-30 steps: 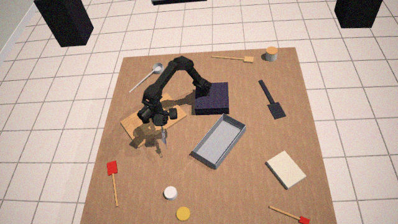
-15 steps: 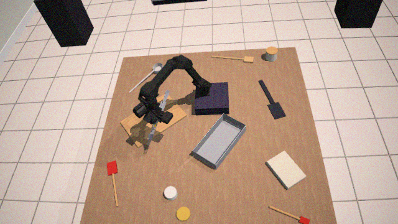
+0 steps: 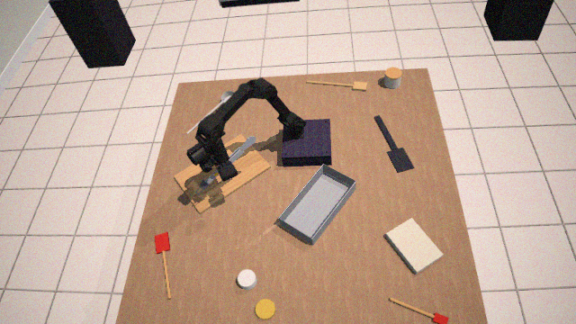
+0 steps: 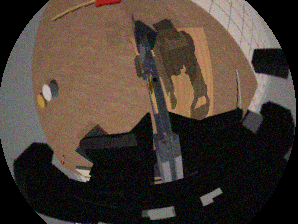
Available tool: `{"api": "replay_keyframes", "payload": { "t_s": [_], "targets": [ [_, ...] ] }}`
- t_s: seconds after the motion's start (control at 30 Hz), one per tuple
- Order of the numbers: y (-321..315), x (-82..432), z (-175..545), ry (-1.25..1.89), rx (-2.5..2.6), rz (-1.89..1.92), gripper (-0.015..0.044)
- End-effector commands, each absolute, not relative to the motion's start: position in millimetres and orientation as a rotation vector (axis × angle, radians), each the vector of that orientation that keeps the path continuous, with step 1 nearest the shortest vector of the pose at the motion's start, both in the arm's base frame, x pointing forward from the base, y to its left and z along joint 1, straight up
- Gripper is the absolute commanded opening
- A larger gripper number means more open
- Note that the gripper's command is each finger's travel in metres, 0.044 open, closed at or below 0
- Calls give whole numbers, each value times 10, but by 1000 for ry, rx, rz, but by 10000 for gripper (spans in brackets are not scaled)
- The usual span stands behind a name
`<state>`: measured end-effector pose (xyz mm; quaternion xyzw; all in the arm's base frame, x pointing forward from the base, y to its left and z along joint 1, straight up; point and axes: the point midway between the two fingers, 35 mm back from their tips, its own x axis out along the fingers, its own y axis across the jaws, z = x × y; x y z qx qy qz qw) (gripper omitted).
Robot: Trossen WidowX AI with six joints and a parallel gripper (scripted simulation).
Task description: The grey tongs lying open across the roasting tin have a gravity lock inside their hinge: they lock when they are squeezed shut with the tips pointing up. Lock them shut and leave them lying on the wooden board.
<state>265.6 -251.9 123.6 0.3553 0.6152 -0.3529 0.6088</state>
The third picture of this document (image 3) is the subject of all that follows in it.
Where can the beige flat block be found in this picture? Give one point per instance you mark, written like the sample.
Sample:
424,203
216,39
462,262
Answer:
417,249

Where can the light wooden board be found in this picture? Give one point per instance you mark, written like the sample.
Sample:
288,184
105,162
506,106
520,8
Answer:
249,166

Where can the red spatula with wooden handle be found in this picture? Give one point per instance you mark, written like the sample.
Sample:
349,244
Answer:
162,245

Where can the yellow round disc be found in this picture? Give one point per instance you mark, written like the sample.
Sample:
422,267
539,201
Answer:
265,309

